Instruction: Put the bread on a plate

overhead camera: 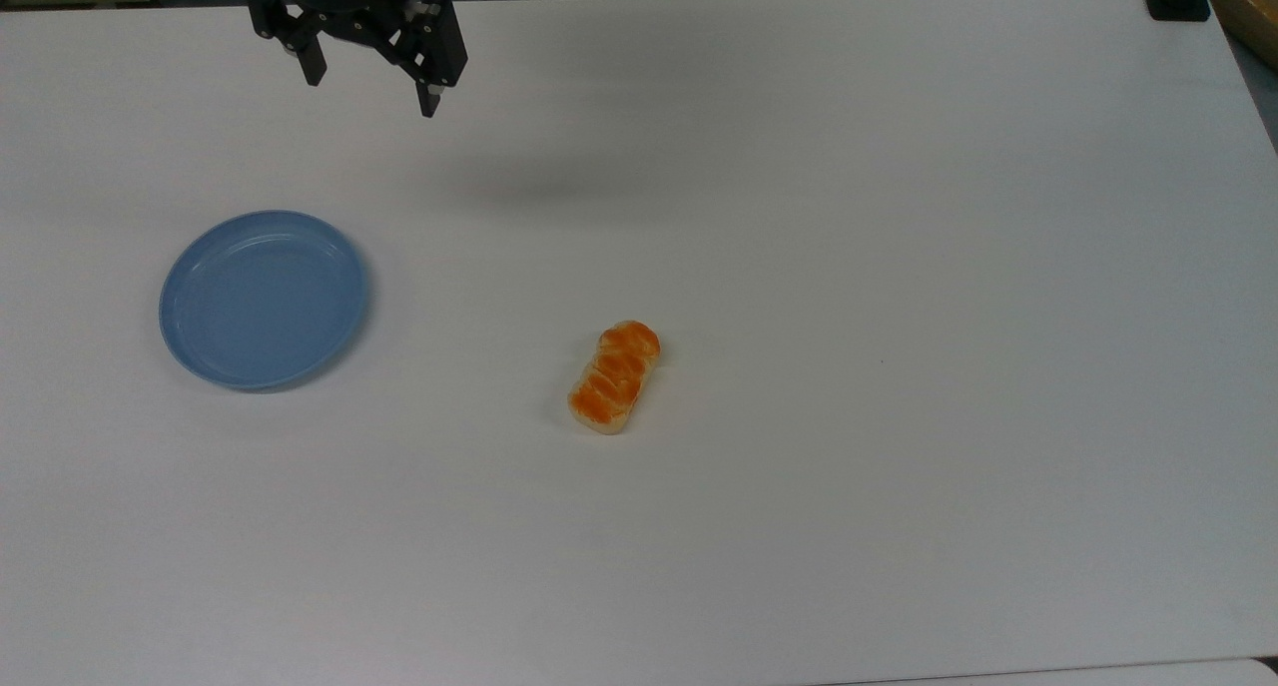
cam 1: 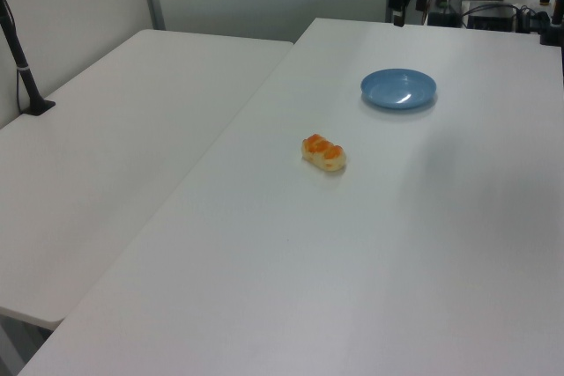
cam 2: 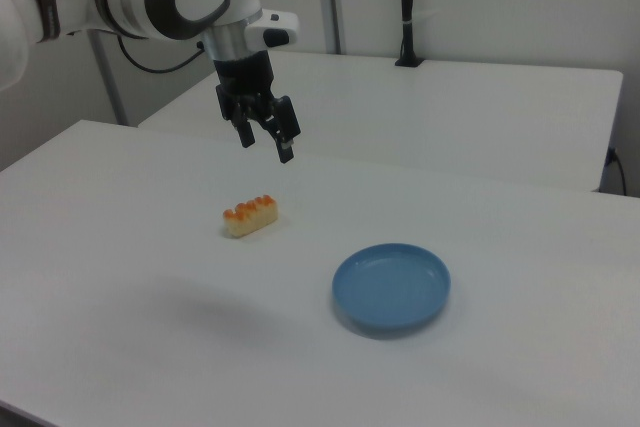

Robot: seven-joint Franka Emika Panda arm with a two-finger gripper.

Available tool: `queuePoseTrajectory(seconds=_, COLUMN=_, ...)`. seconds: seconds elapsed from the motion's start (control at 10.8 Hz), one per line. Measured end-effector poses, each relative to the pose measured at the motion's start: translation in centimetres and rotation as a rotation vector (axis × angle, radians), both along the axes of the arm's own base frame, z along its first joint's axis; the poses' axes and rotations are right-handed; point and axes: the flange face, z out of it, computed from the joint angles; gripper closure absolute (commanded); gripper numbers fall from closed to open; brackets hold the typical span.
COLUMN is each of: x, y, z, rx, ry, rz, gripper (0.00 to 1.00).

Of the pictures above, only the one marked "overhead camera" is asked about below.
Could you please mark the braided orange bread loaf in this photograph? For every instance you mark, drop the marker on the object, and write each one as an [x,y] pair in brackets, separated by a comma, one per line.
[614,377]

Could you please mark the blue round plate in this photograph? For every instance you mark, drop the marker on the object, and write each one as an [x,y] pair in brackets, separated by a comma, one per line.
[264,299]

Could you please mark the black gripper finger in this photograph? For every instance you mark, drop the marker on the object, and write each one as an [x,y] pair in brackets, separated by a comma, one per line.
[439,52]
[285,25]

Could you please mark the tan wooden furniture edge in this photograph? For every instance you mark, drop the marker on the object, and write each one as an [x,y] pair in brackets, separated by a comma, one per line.
[1248,7]

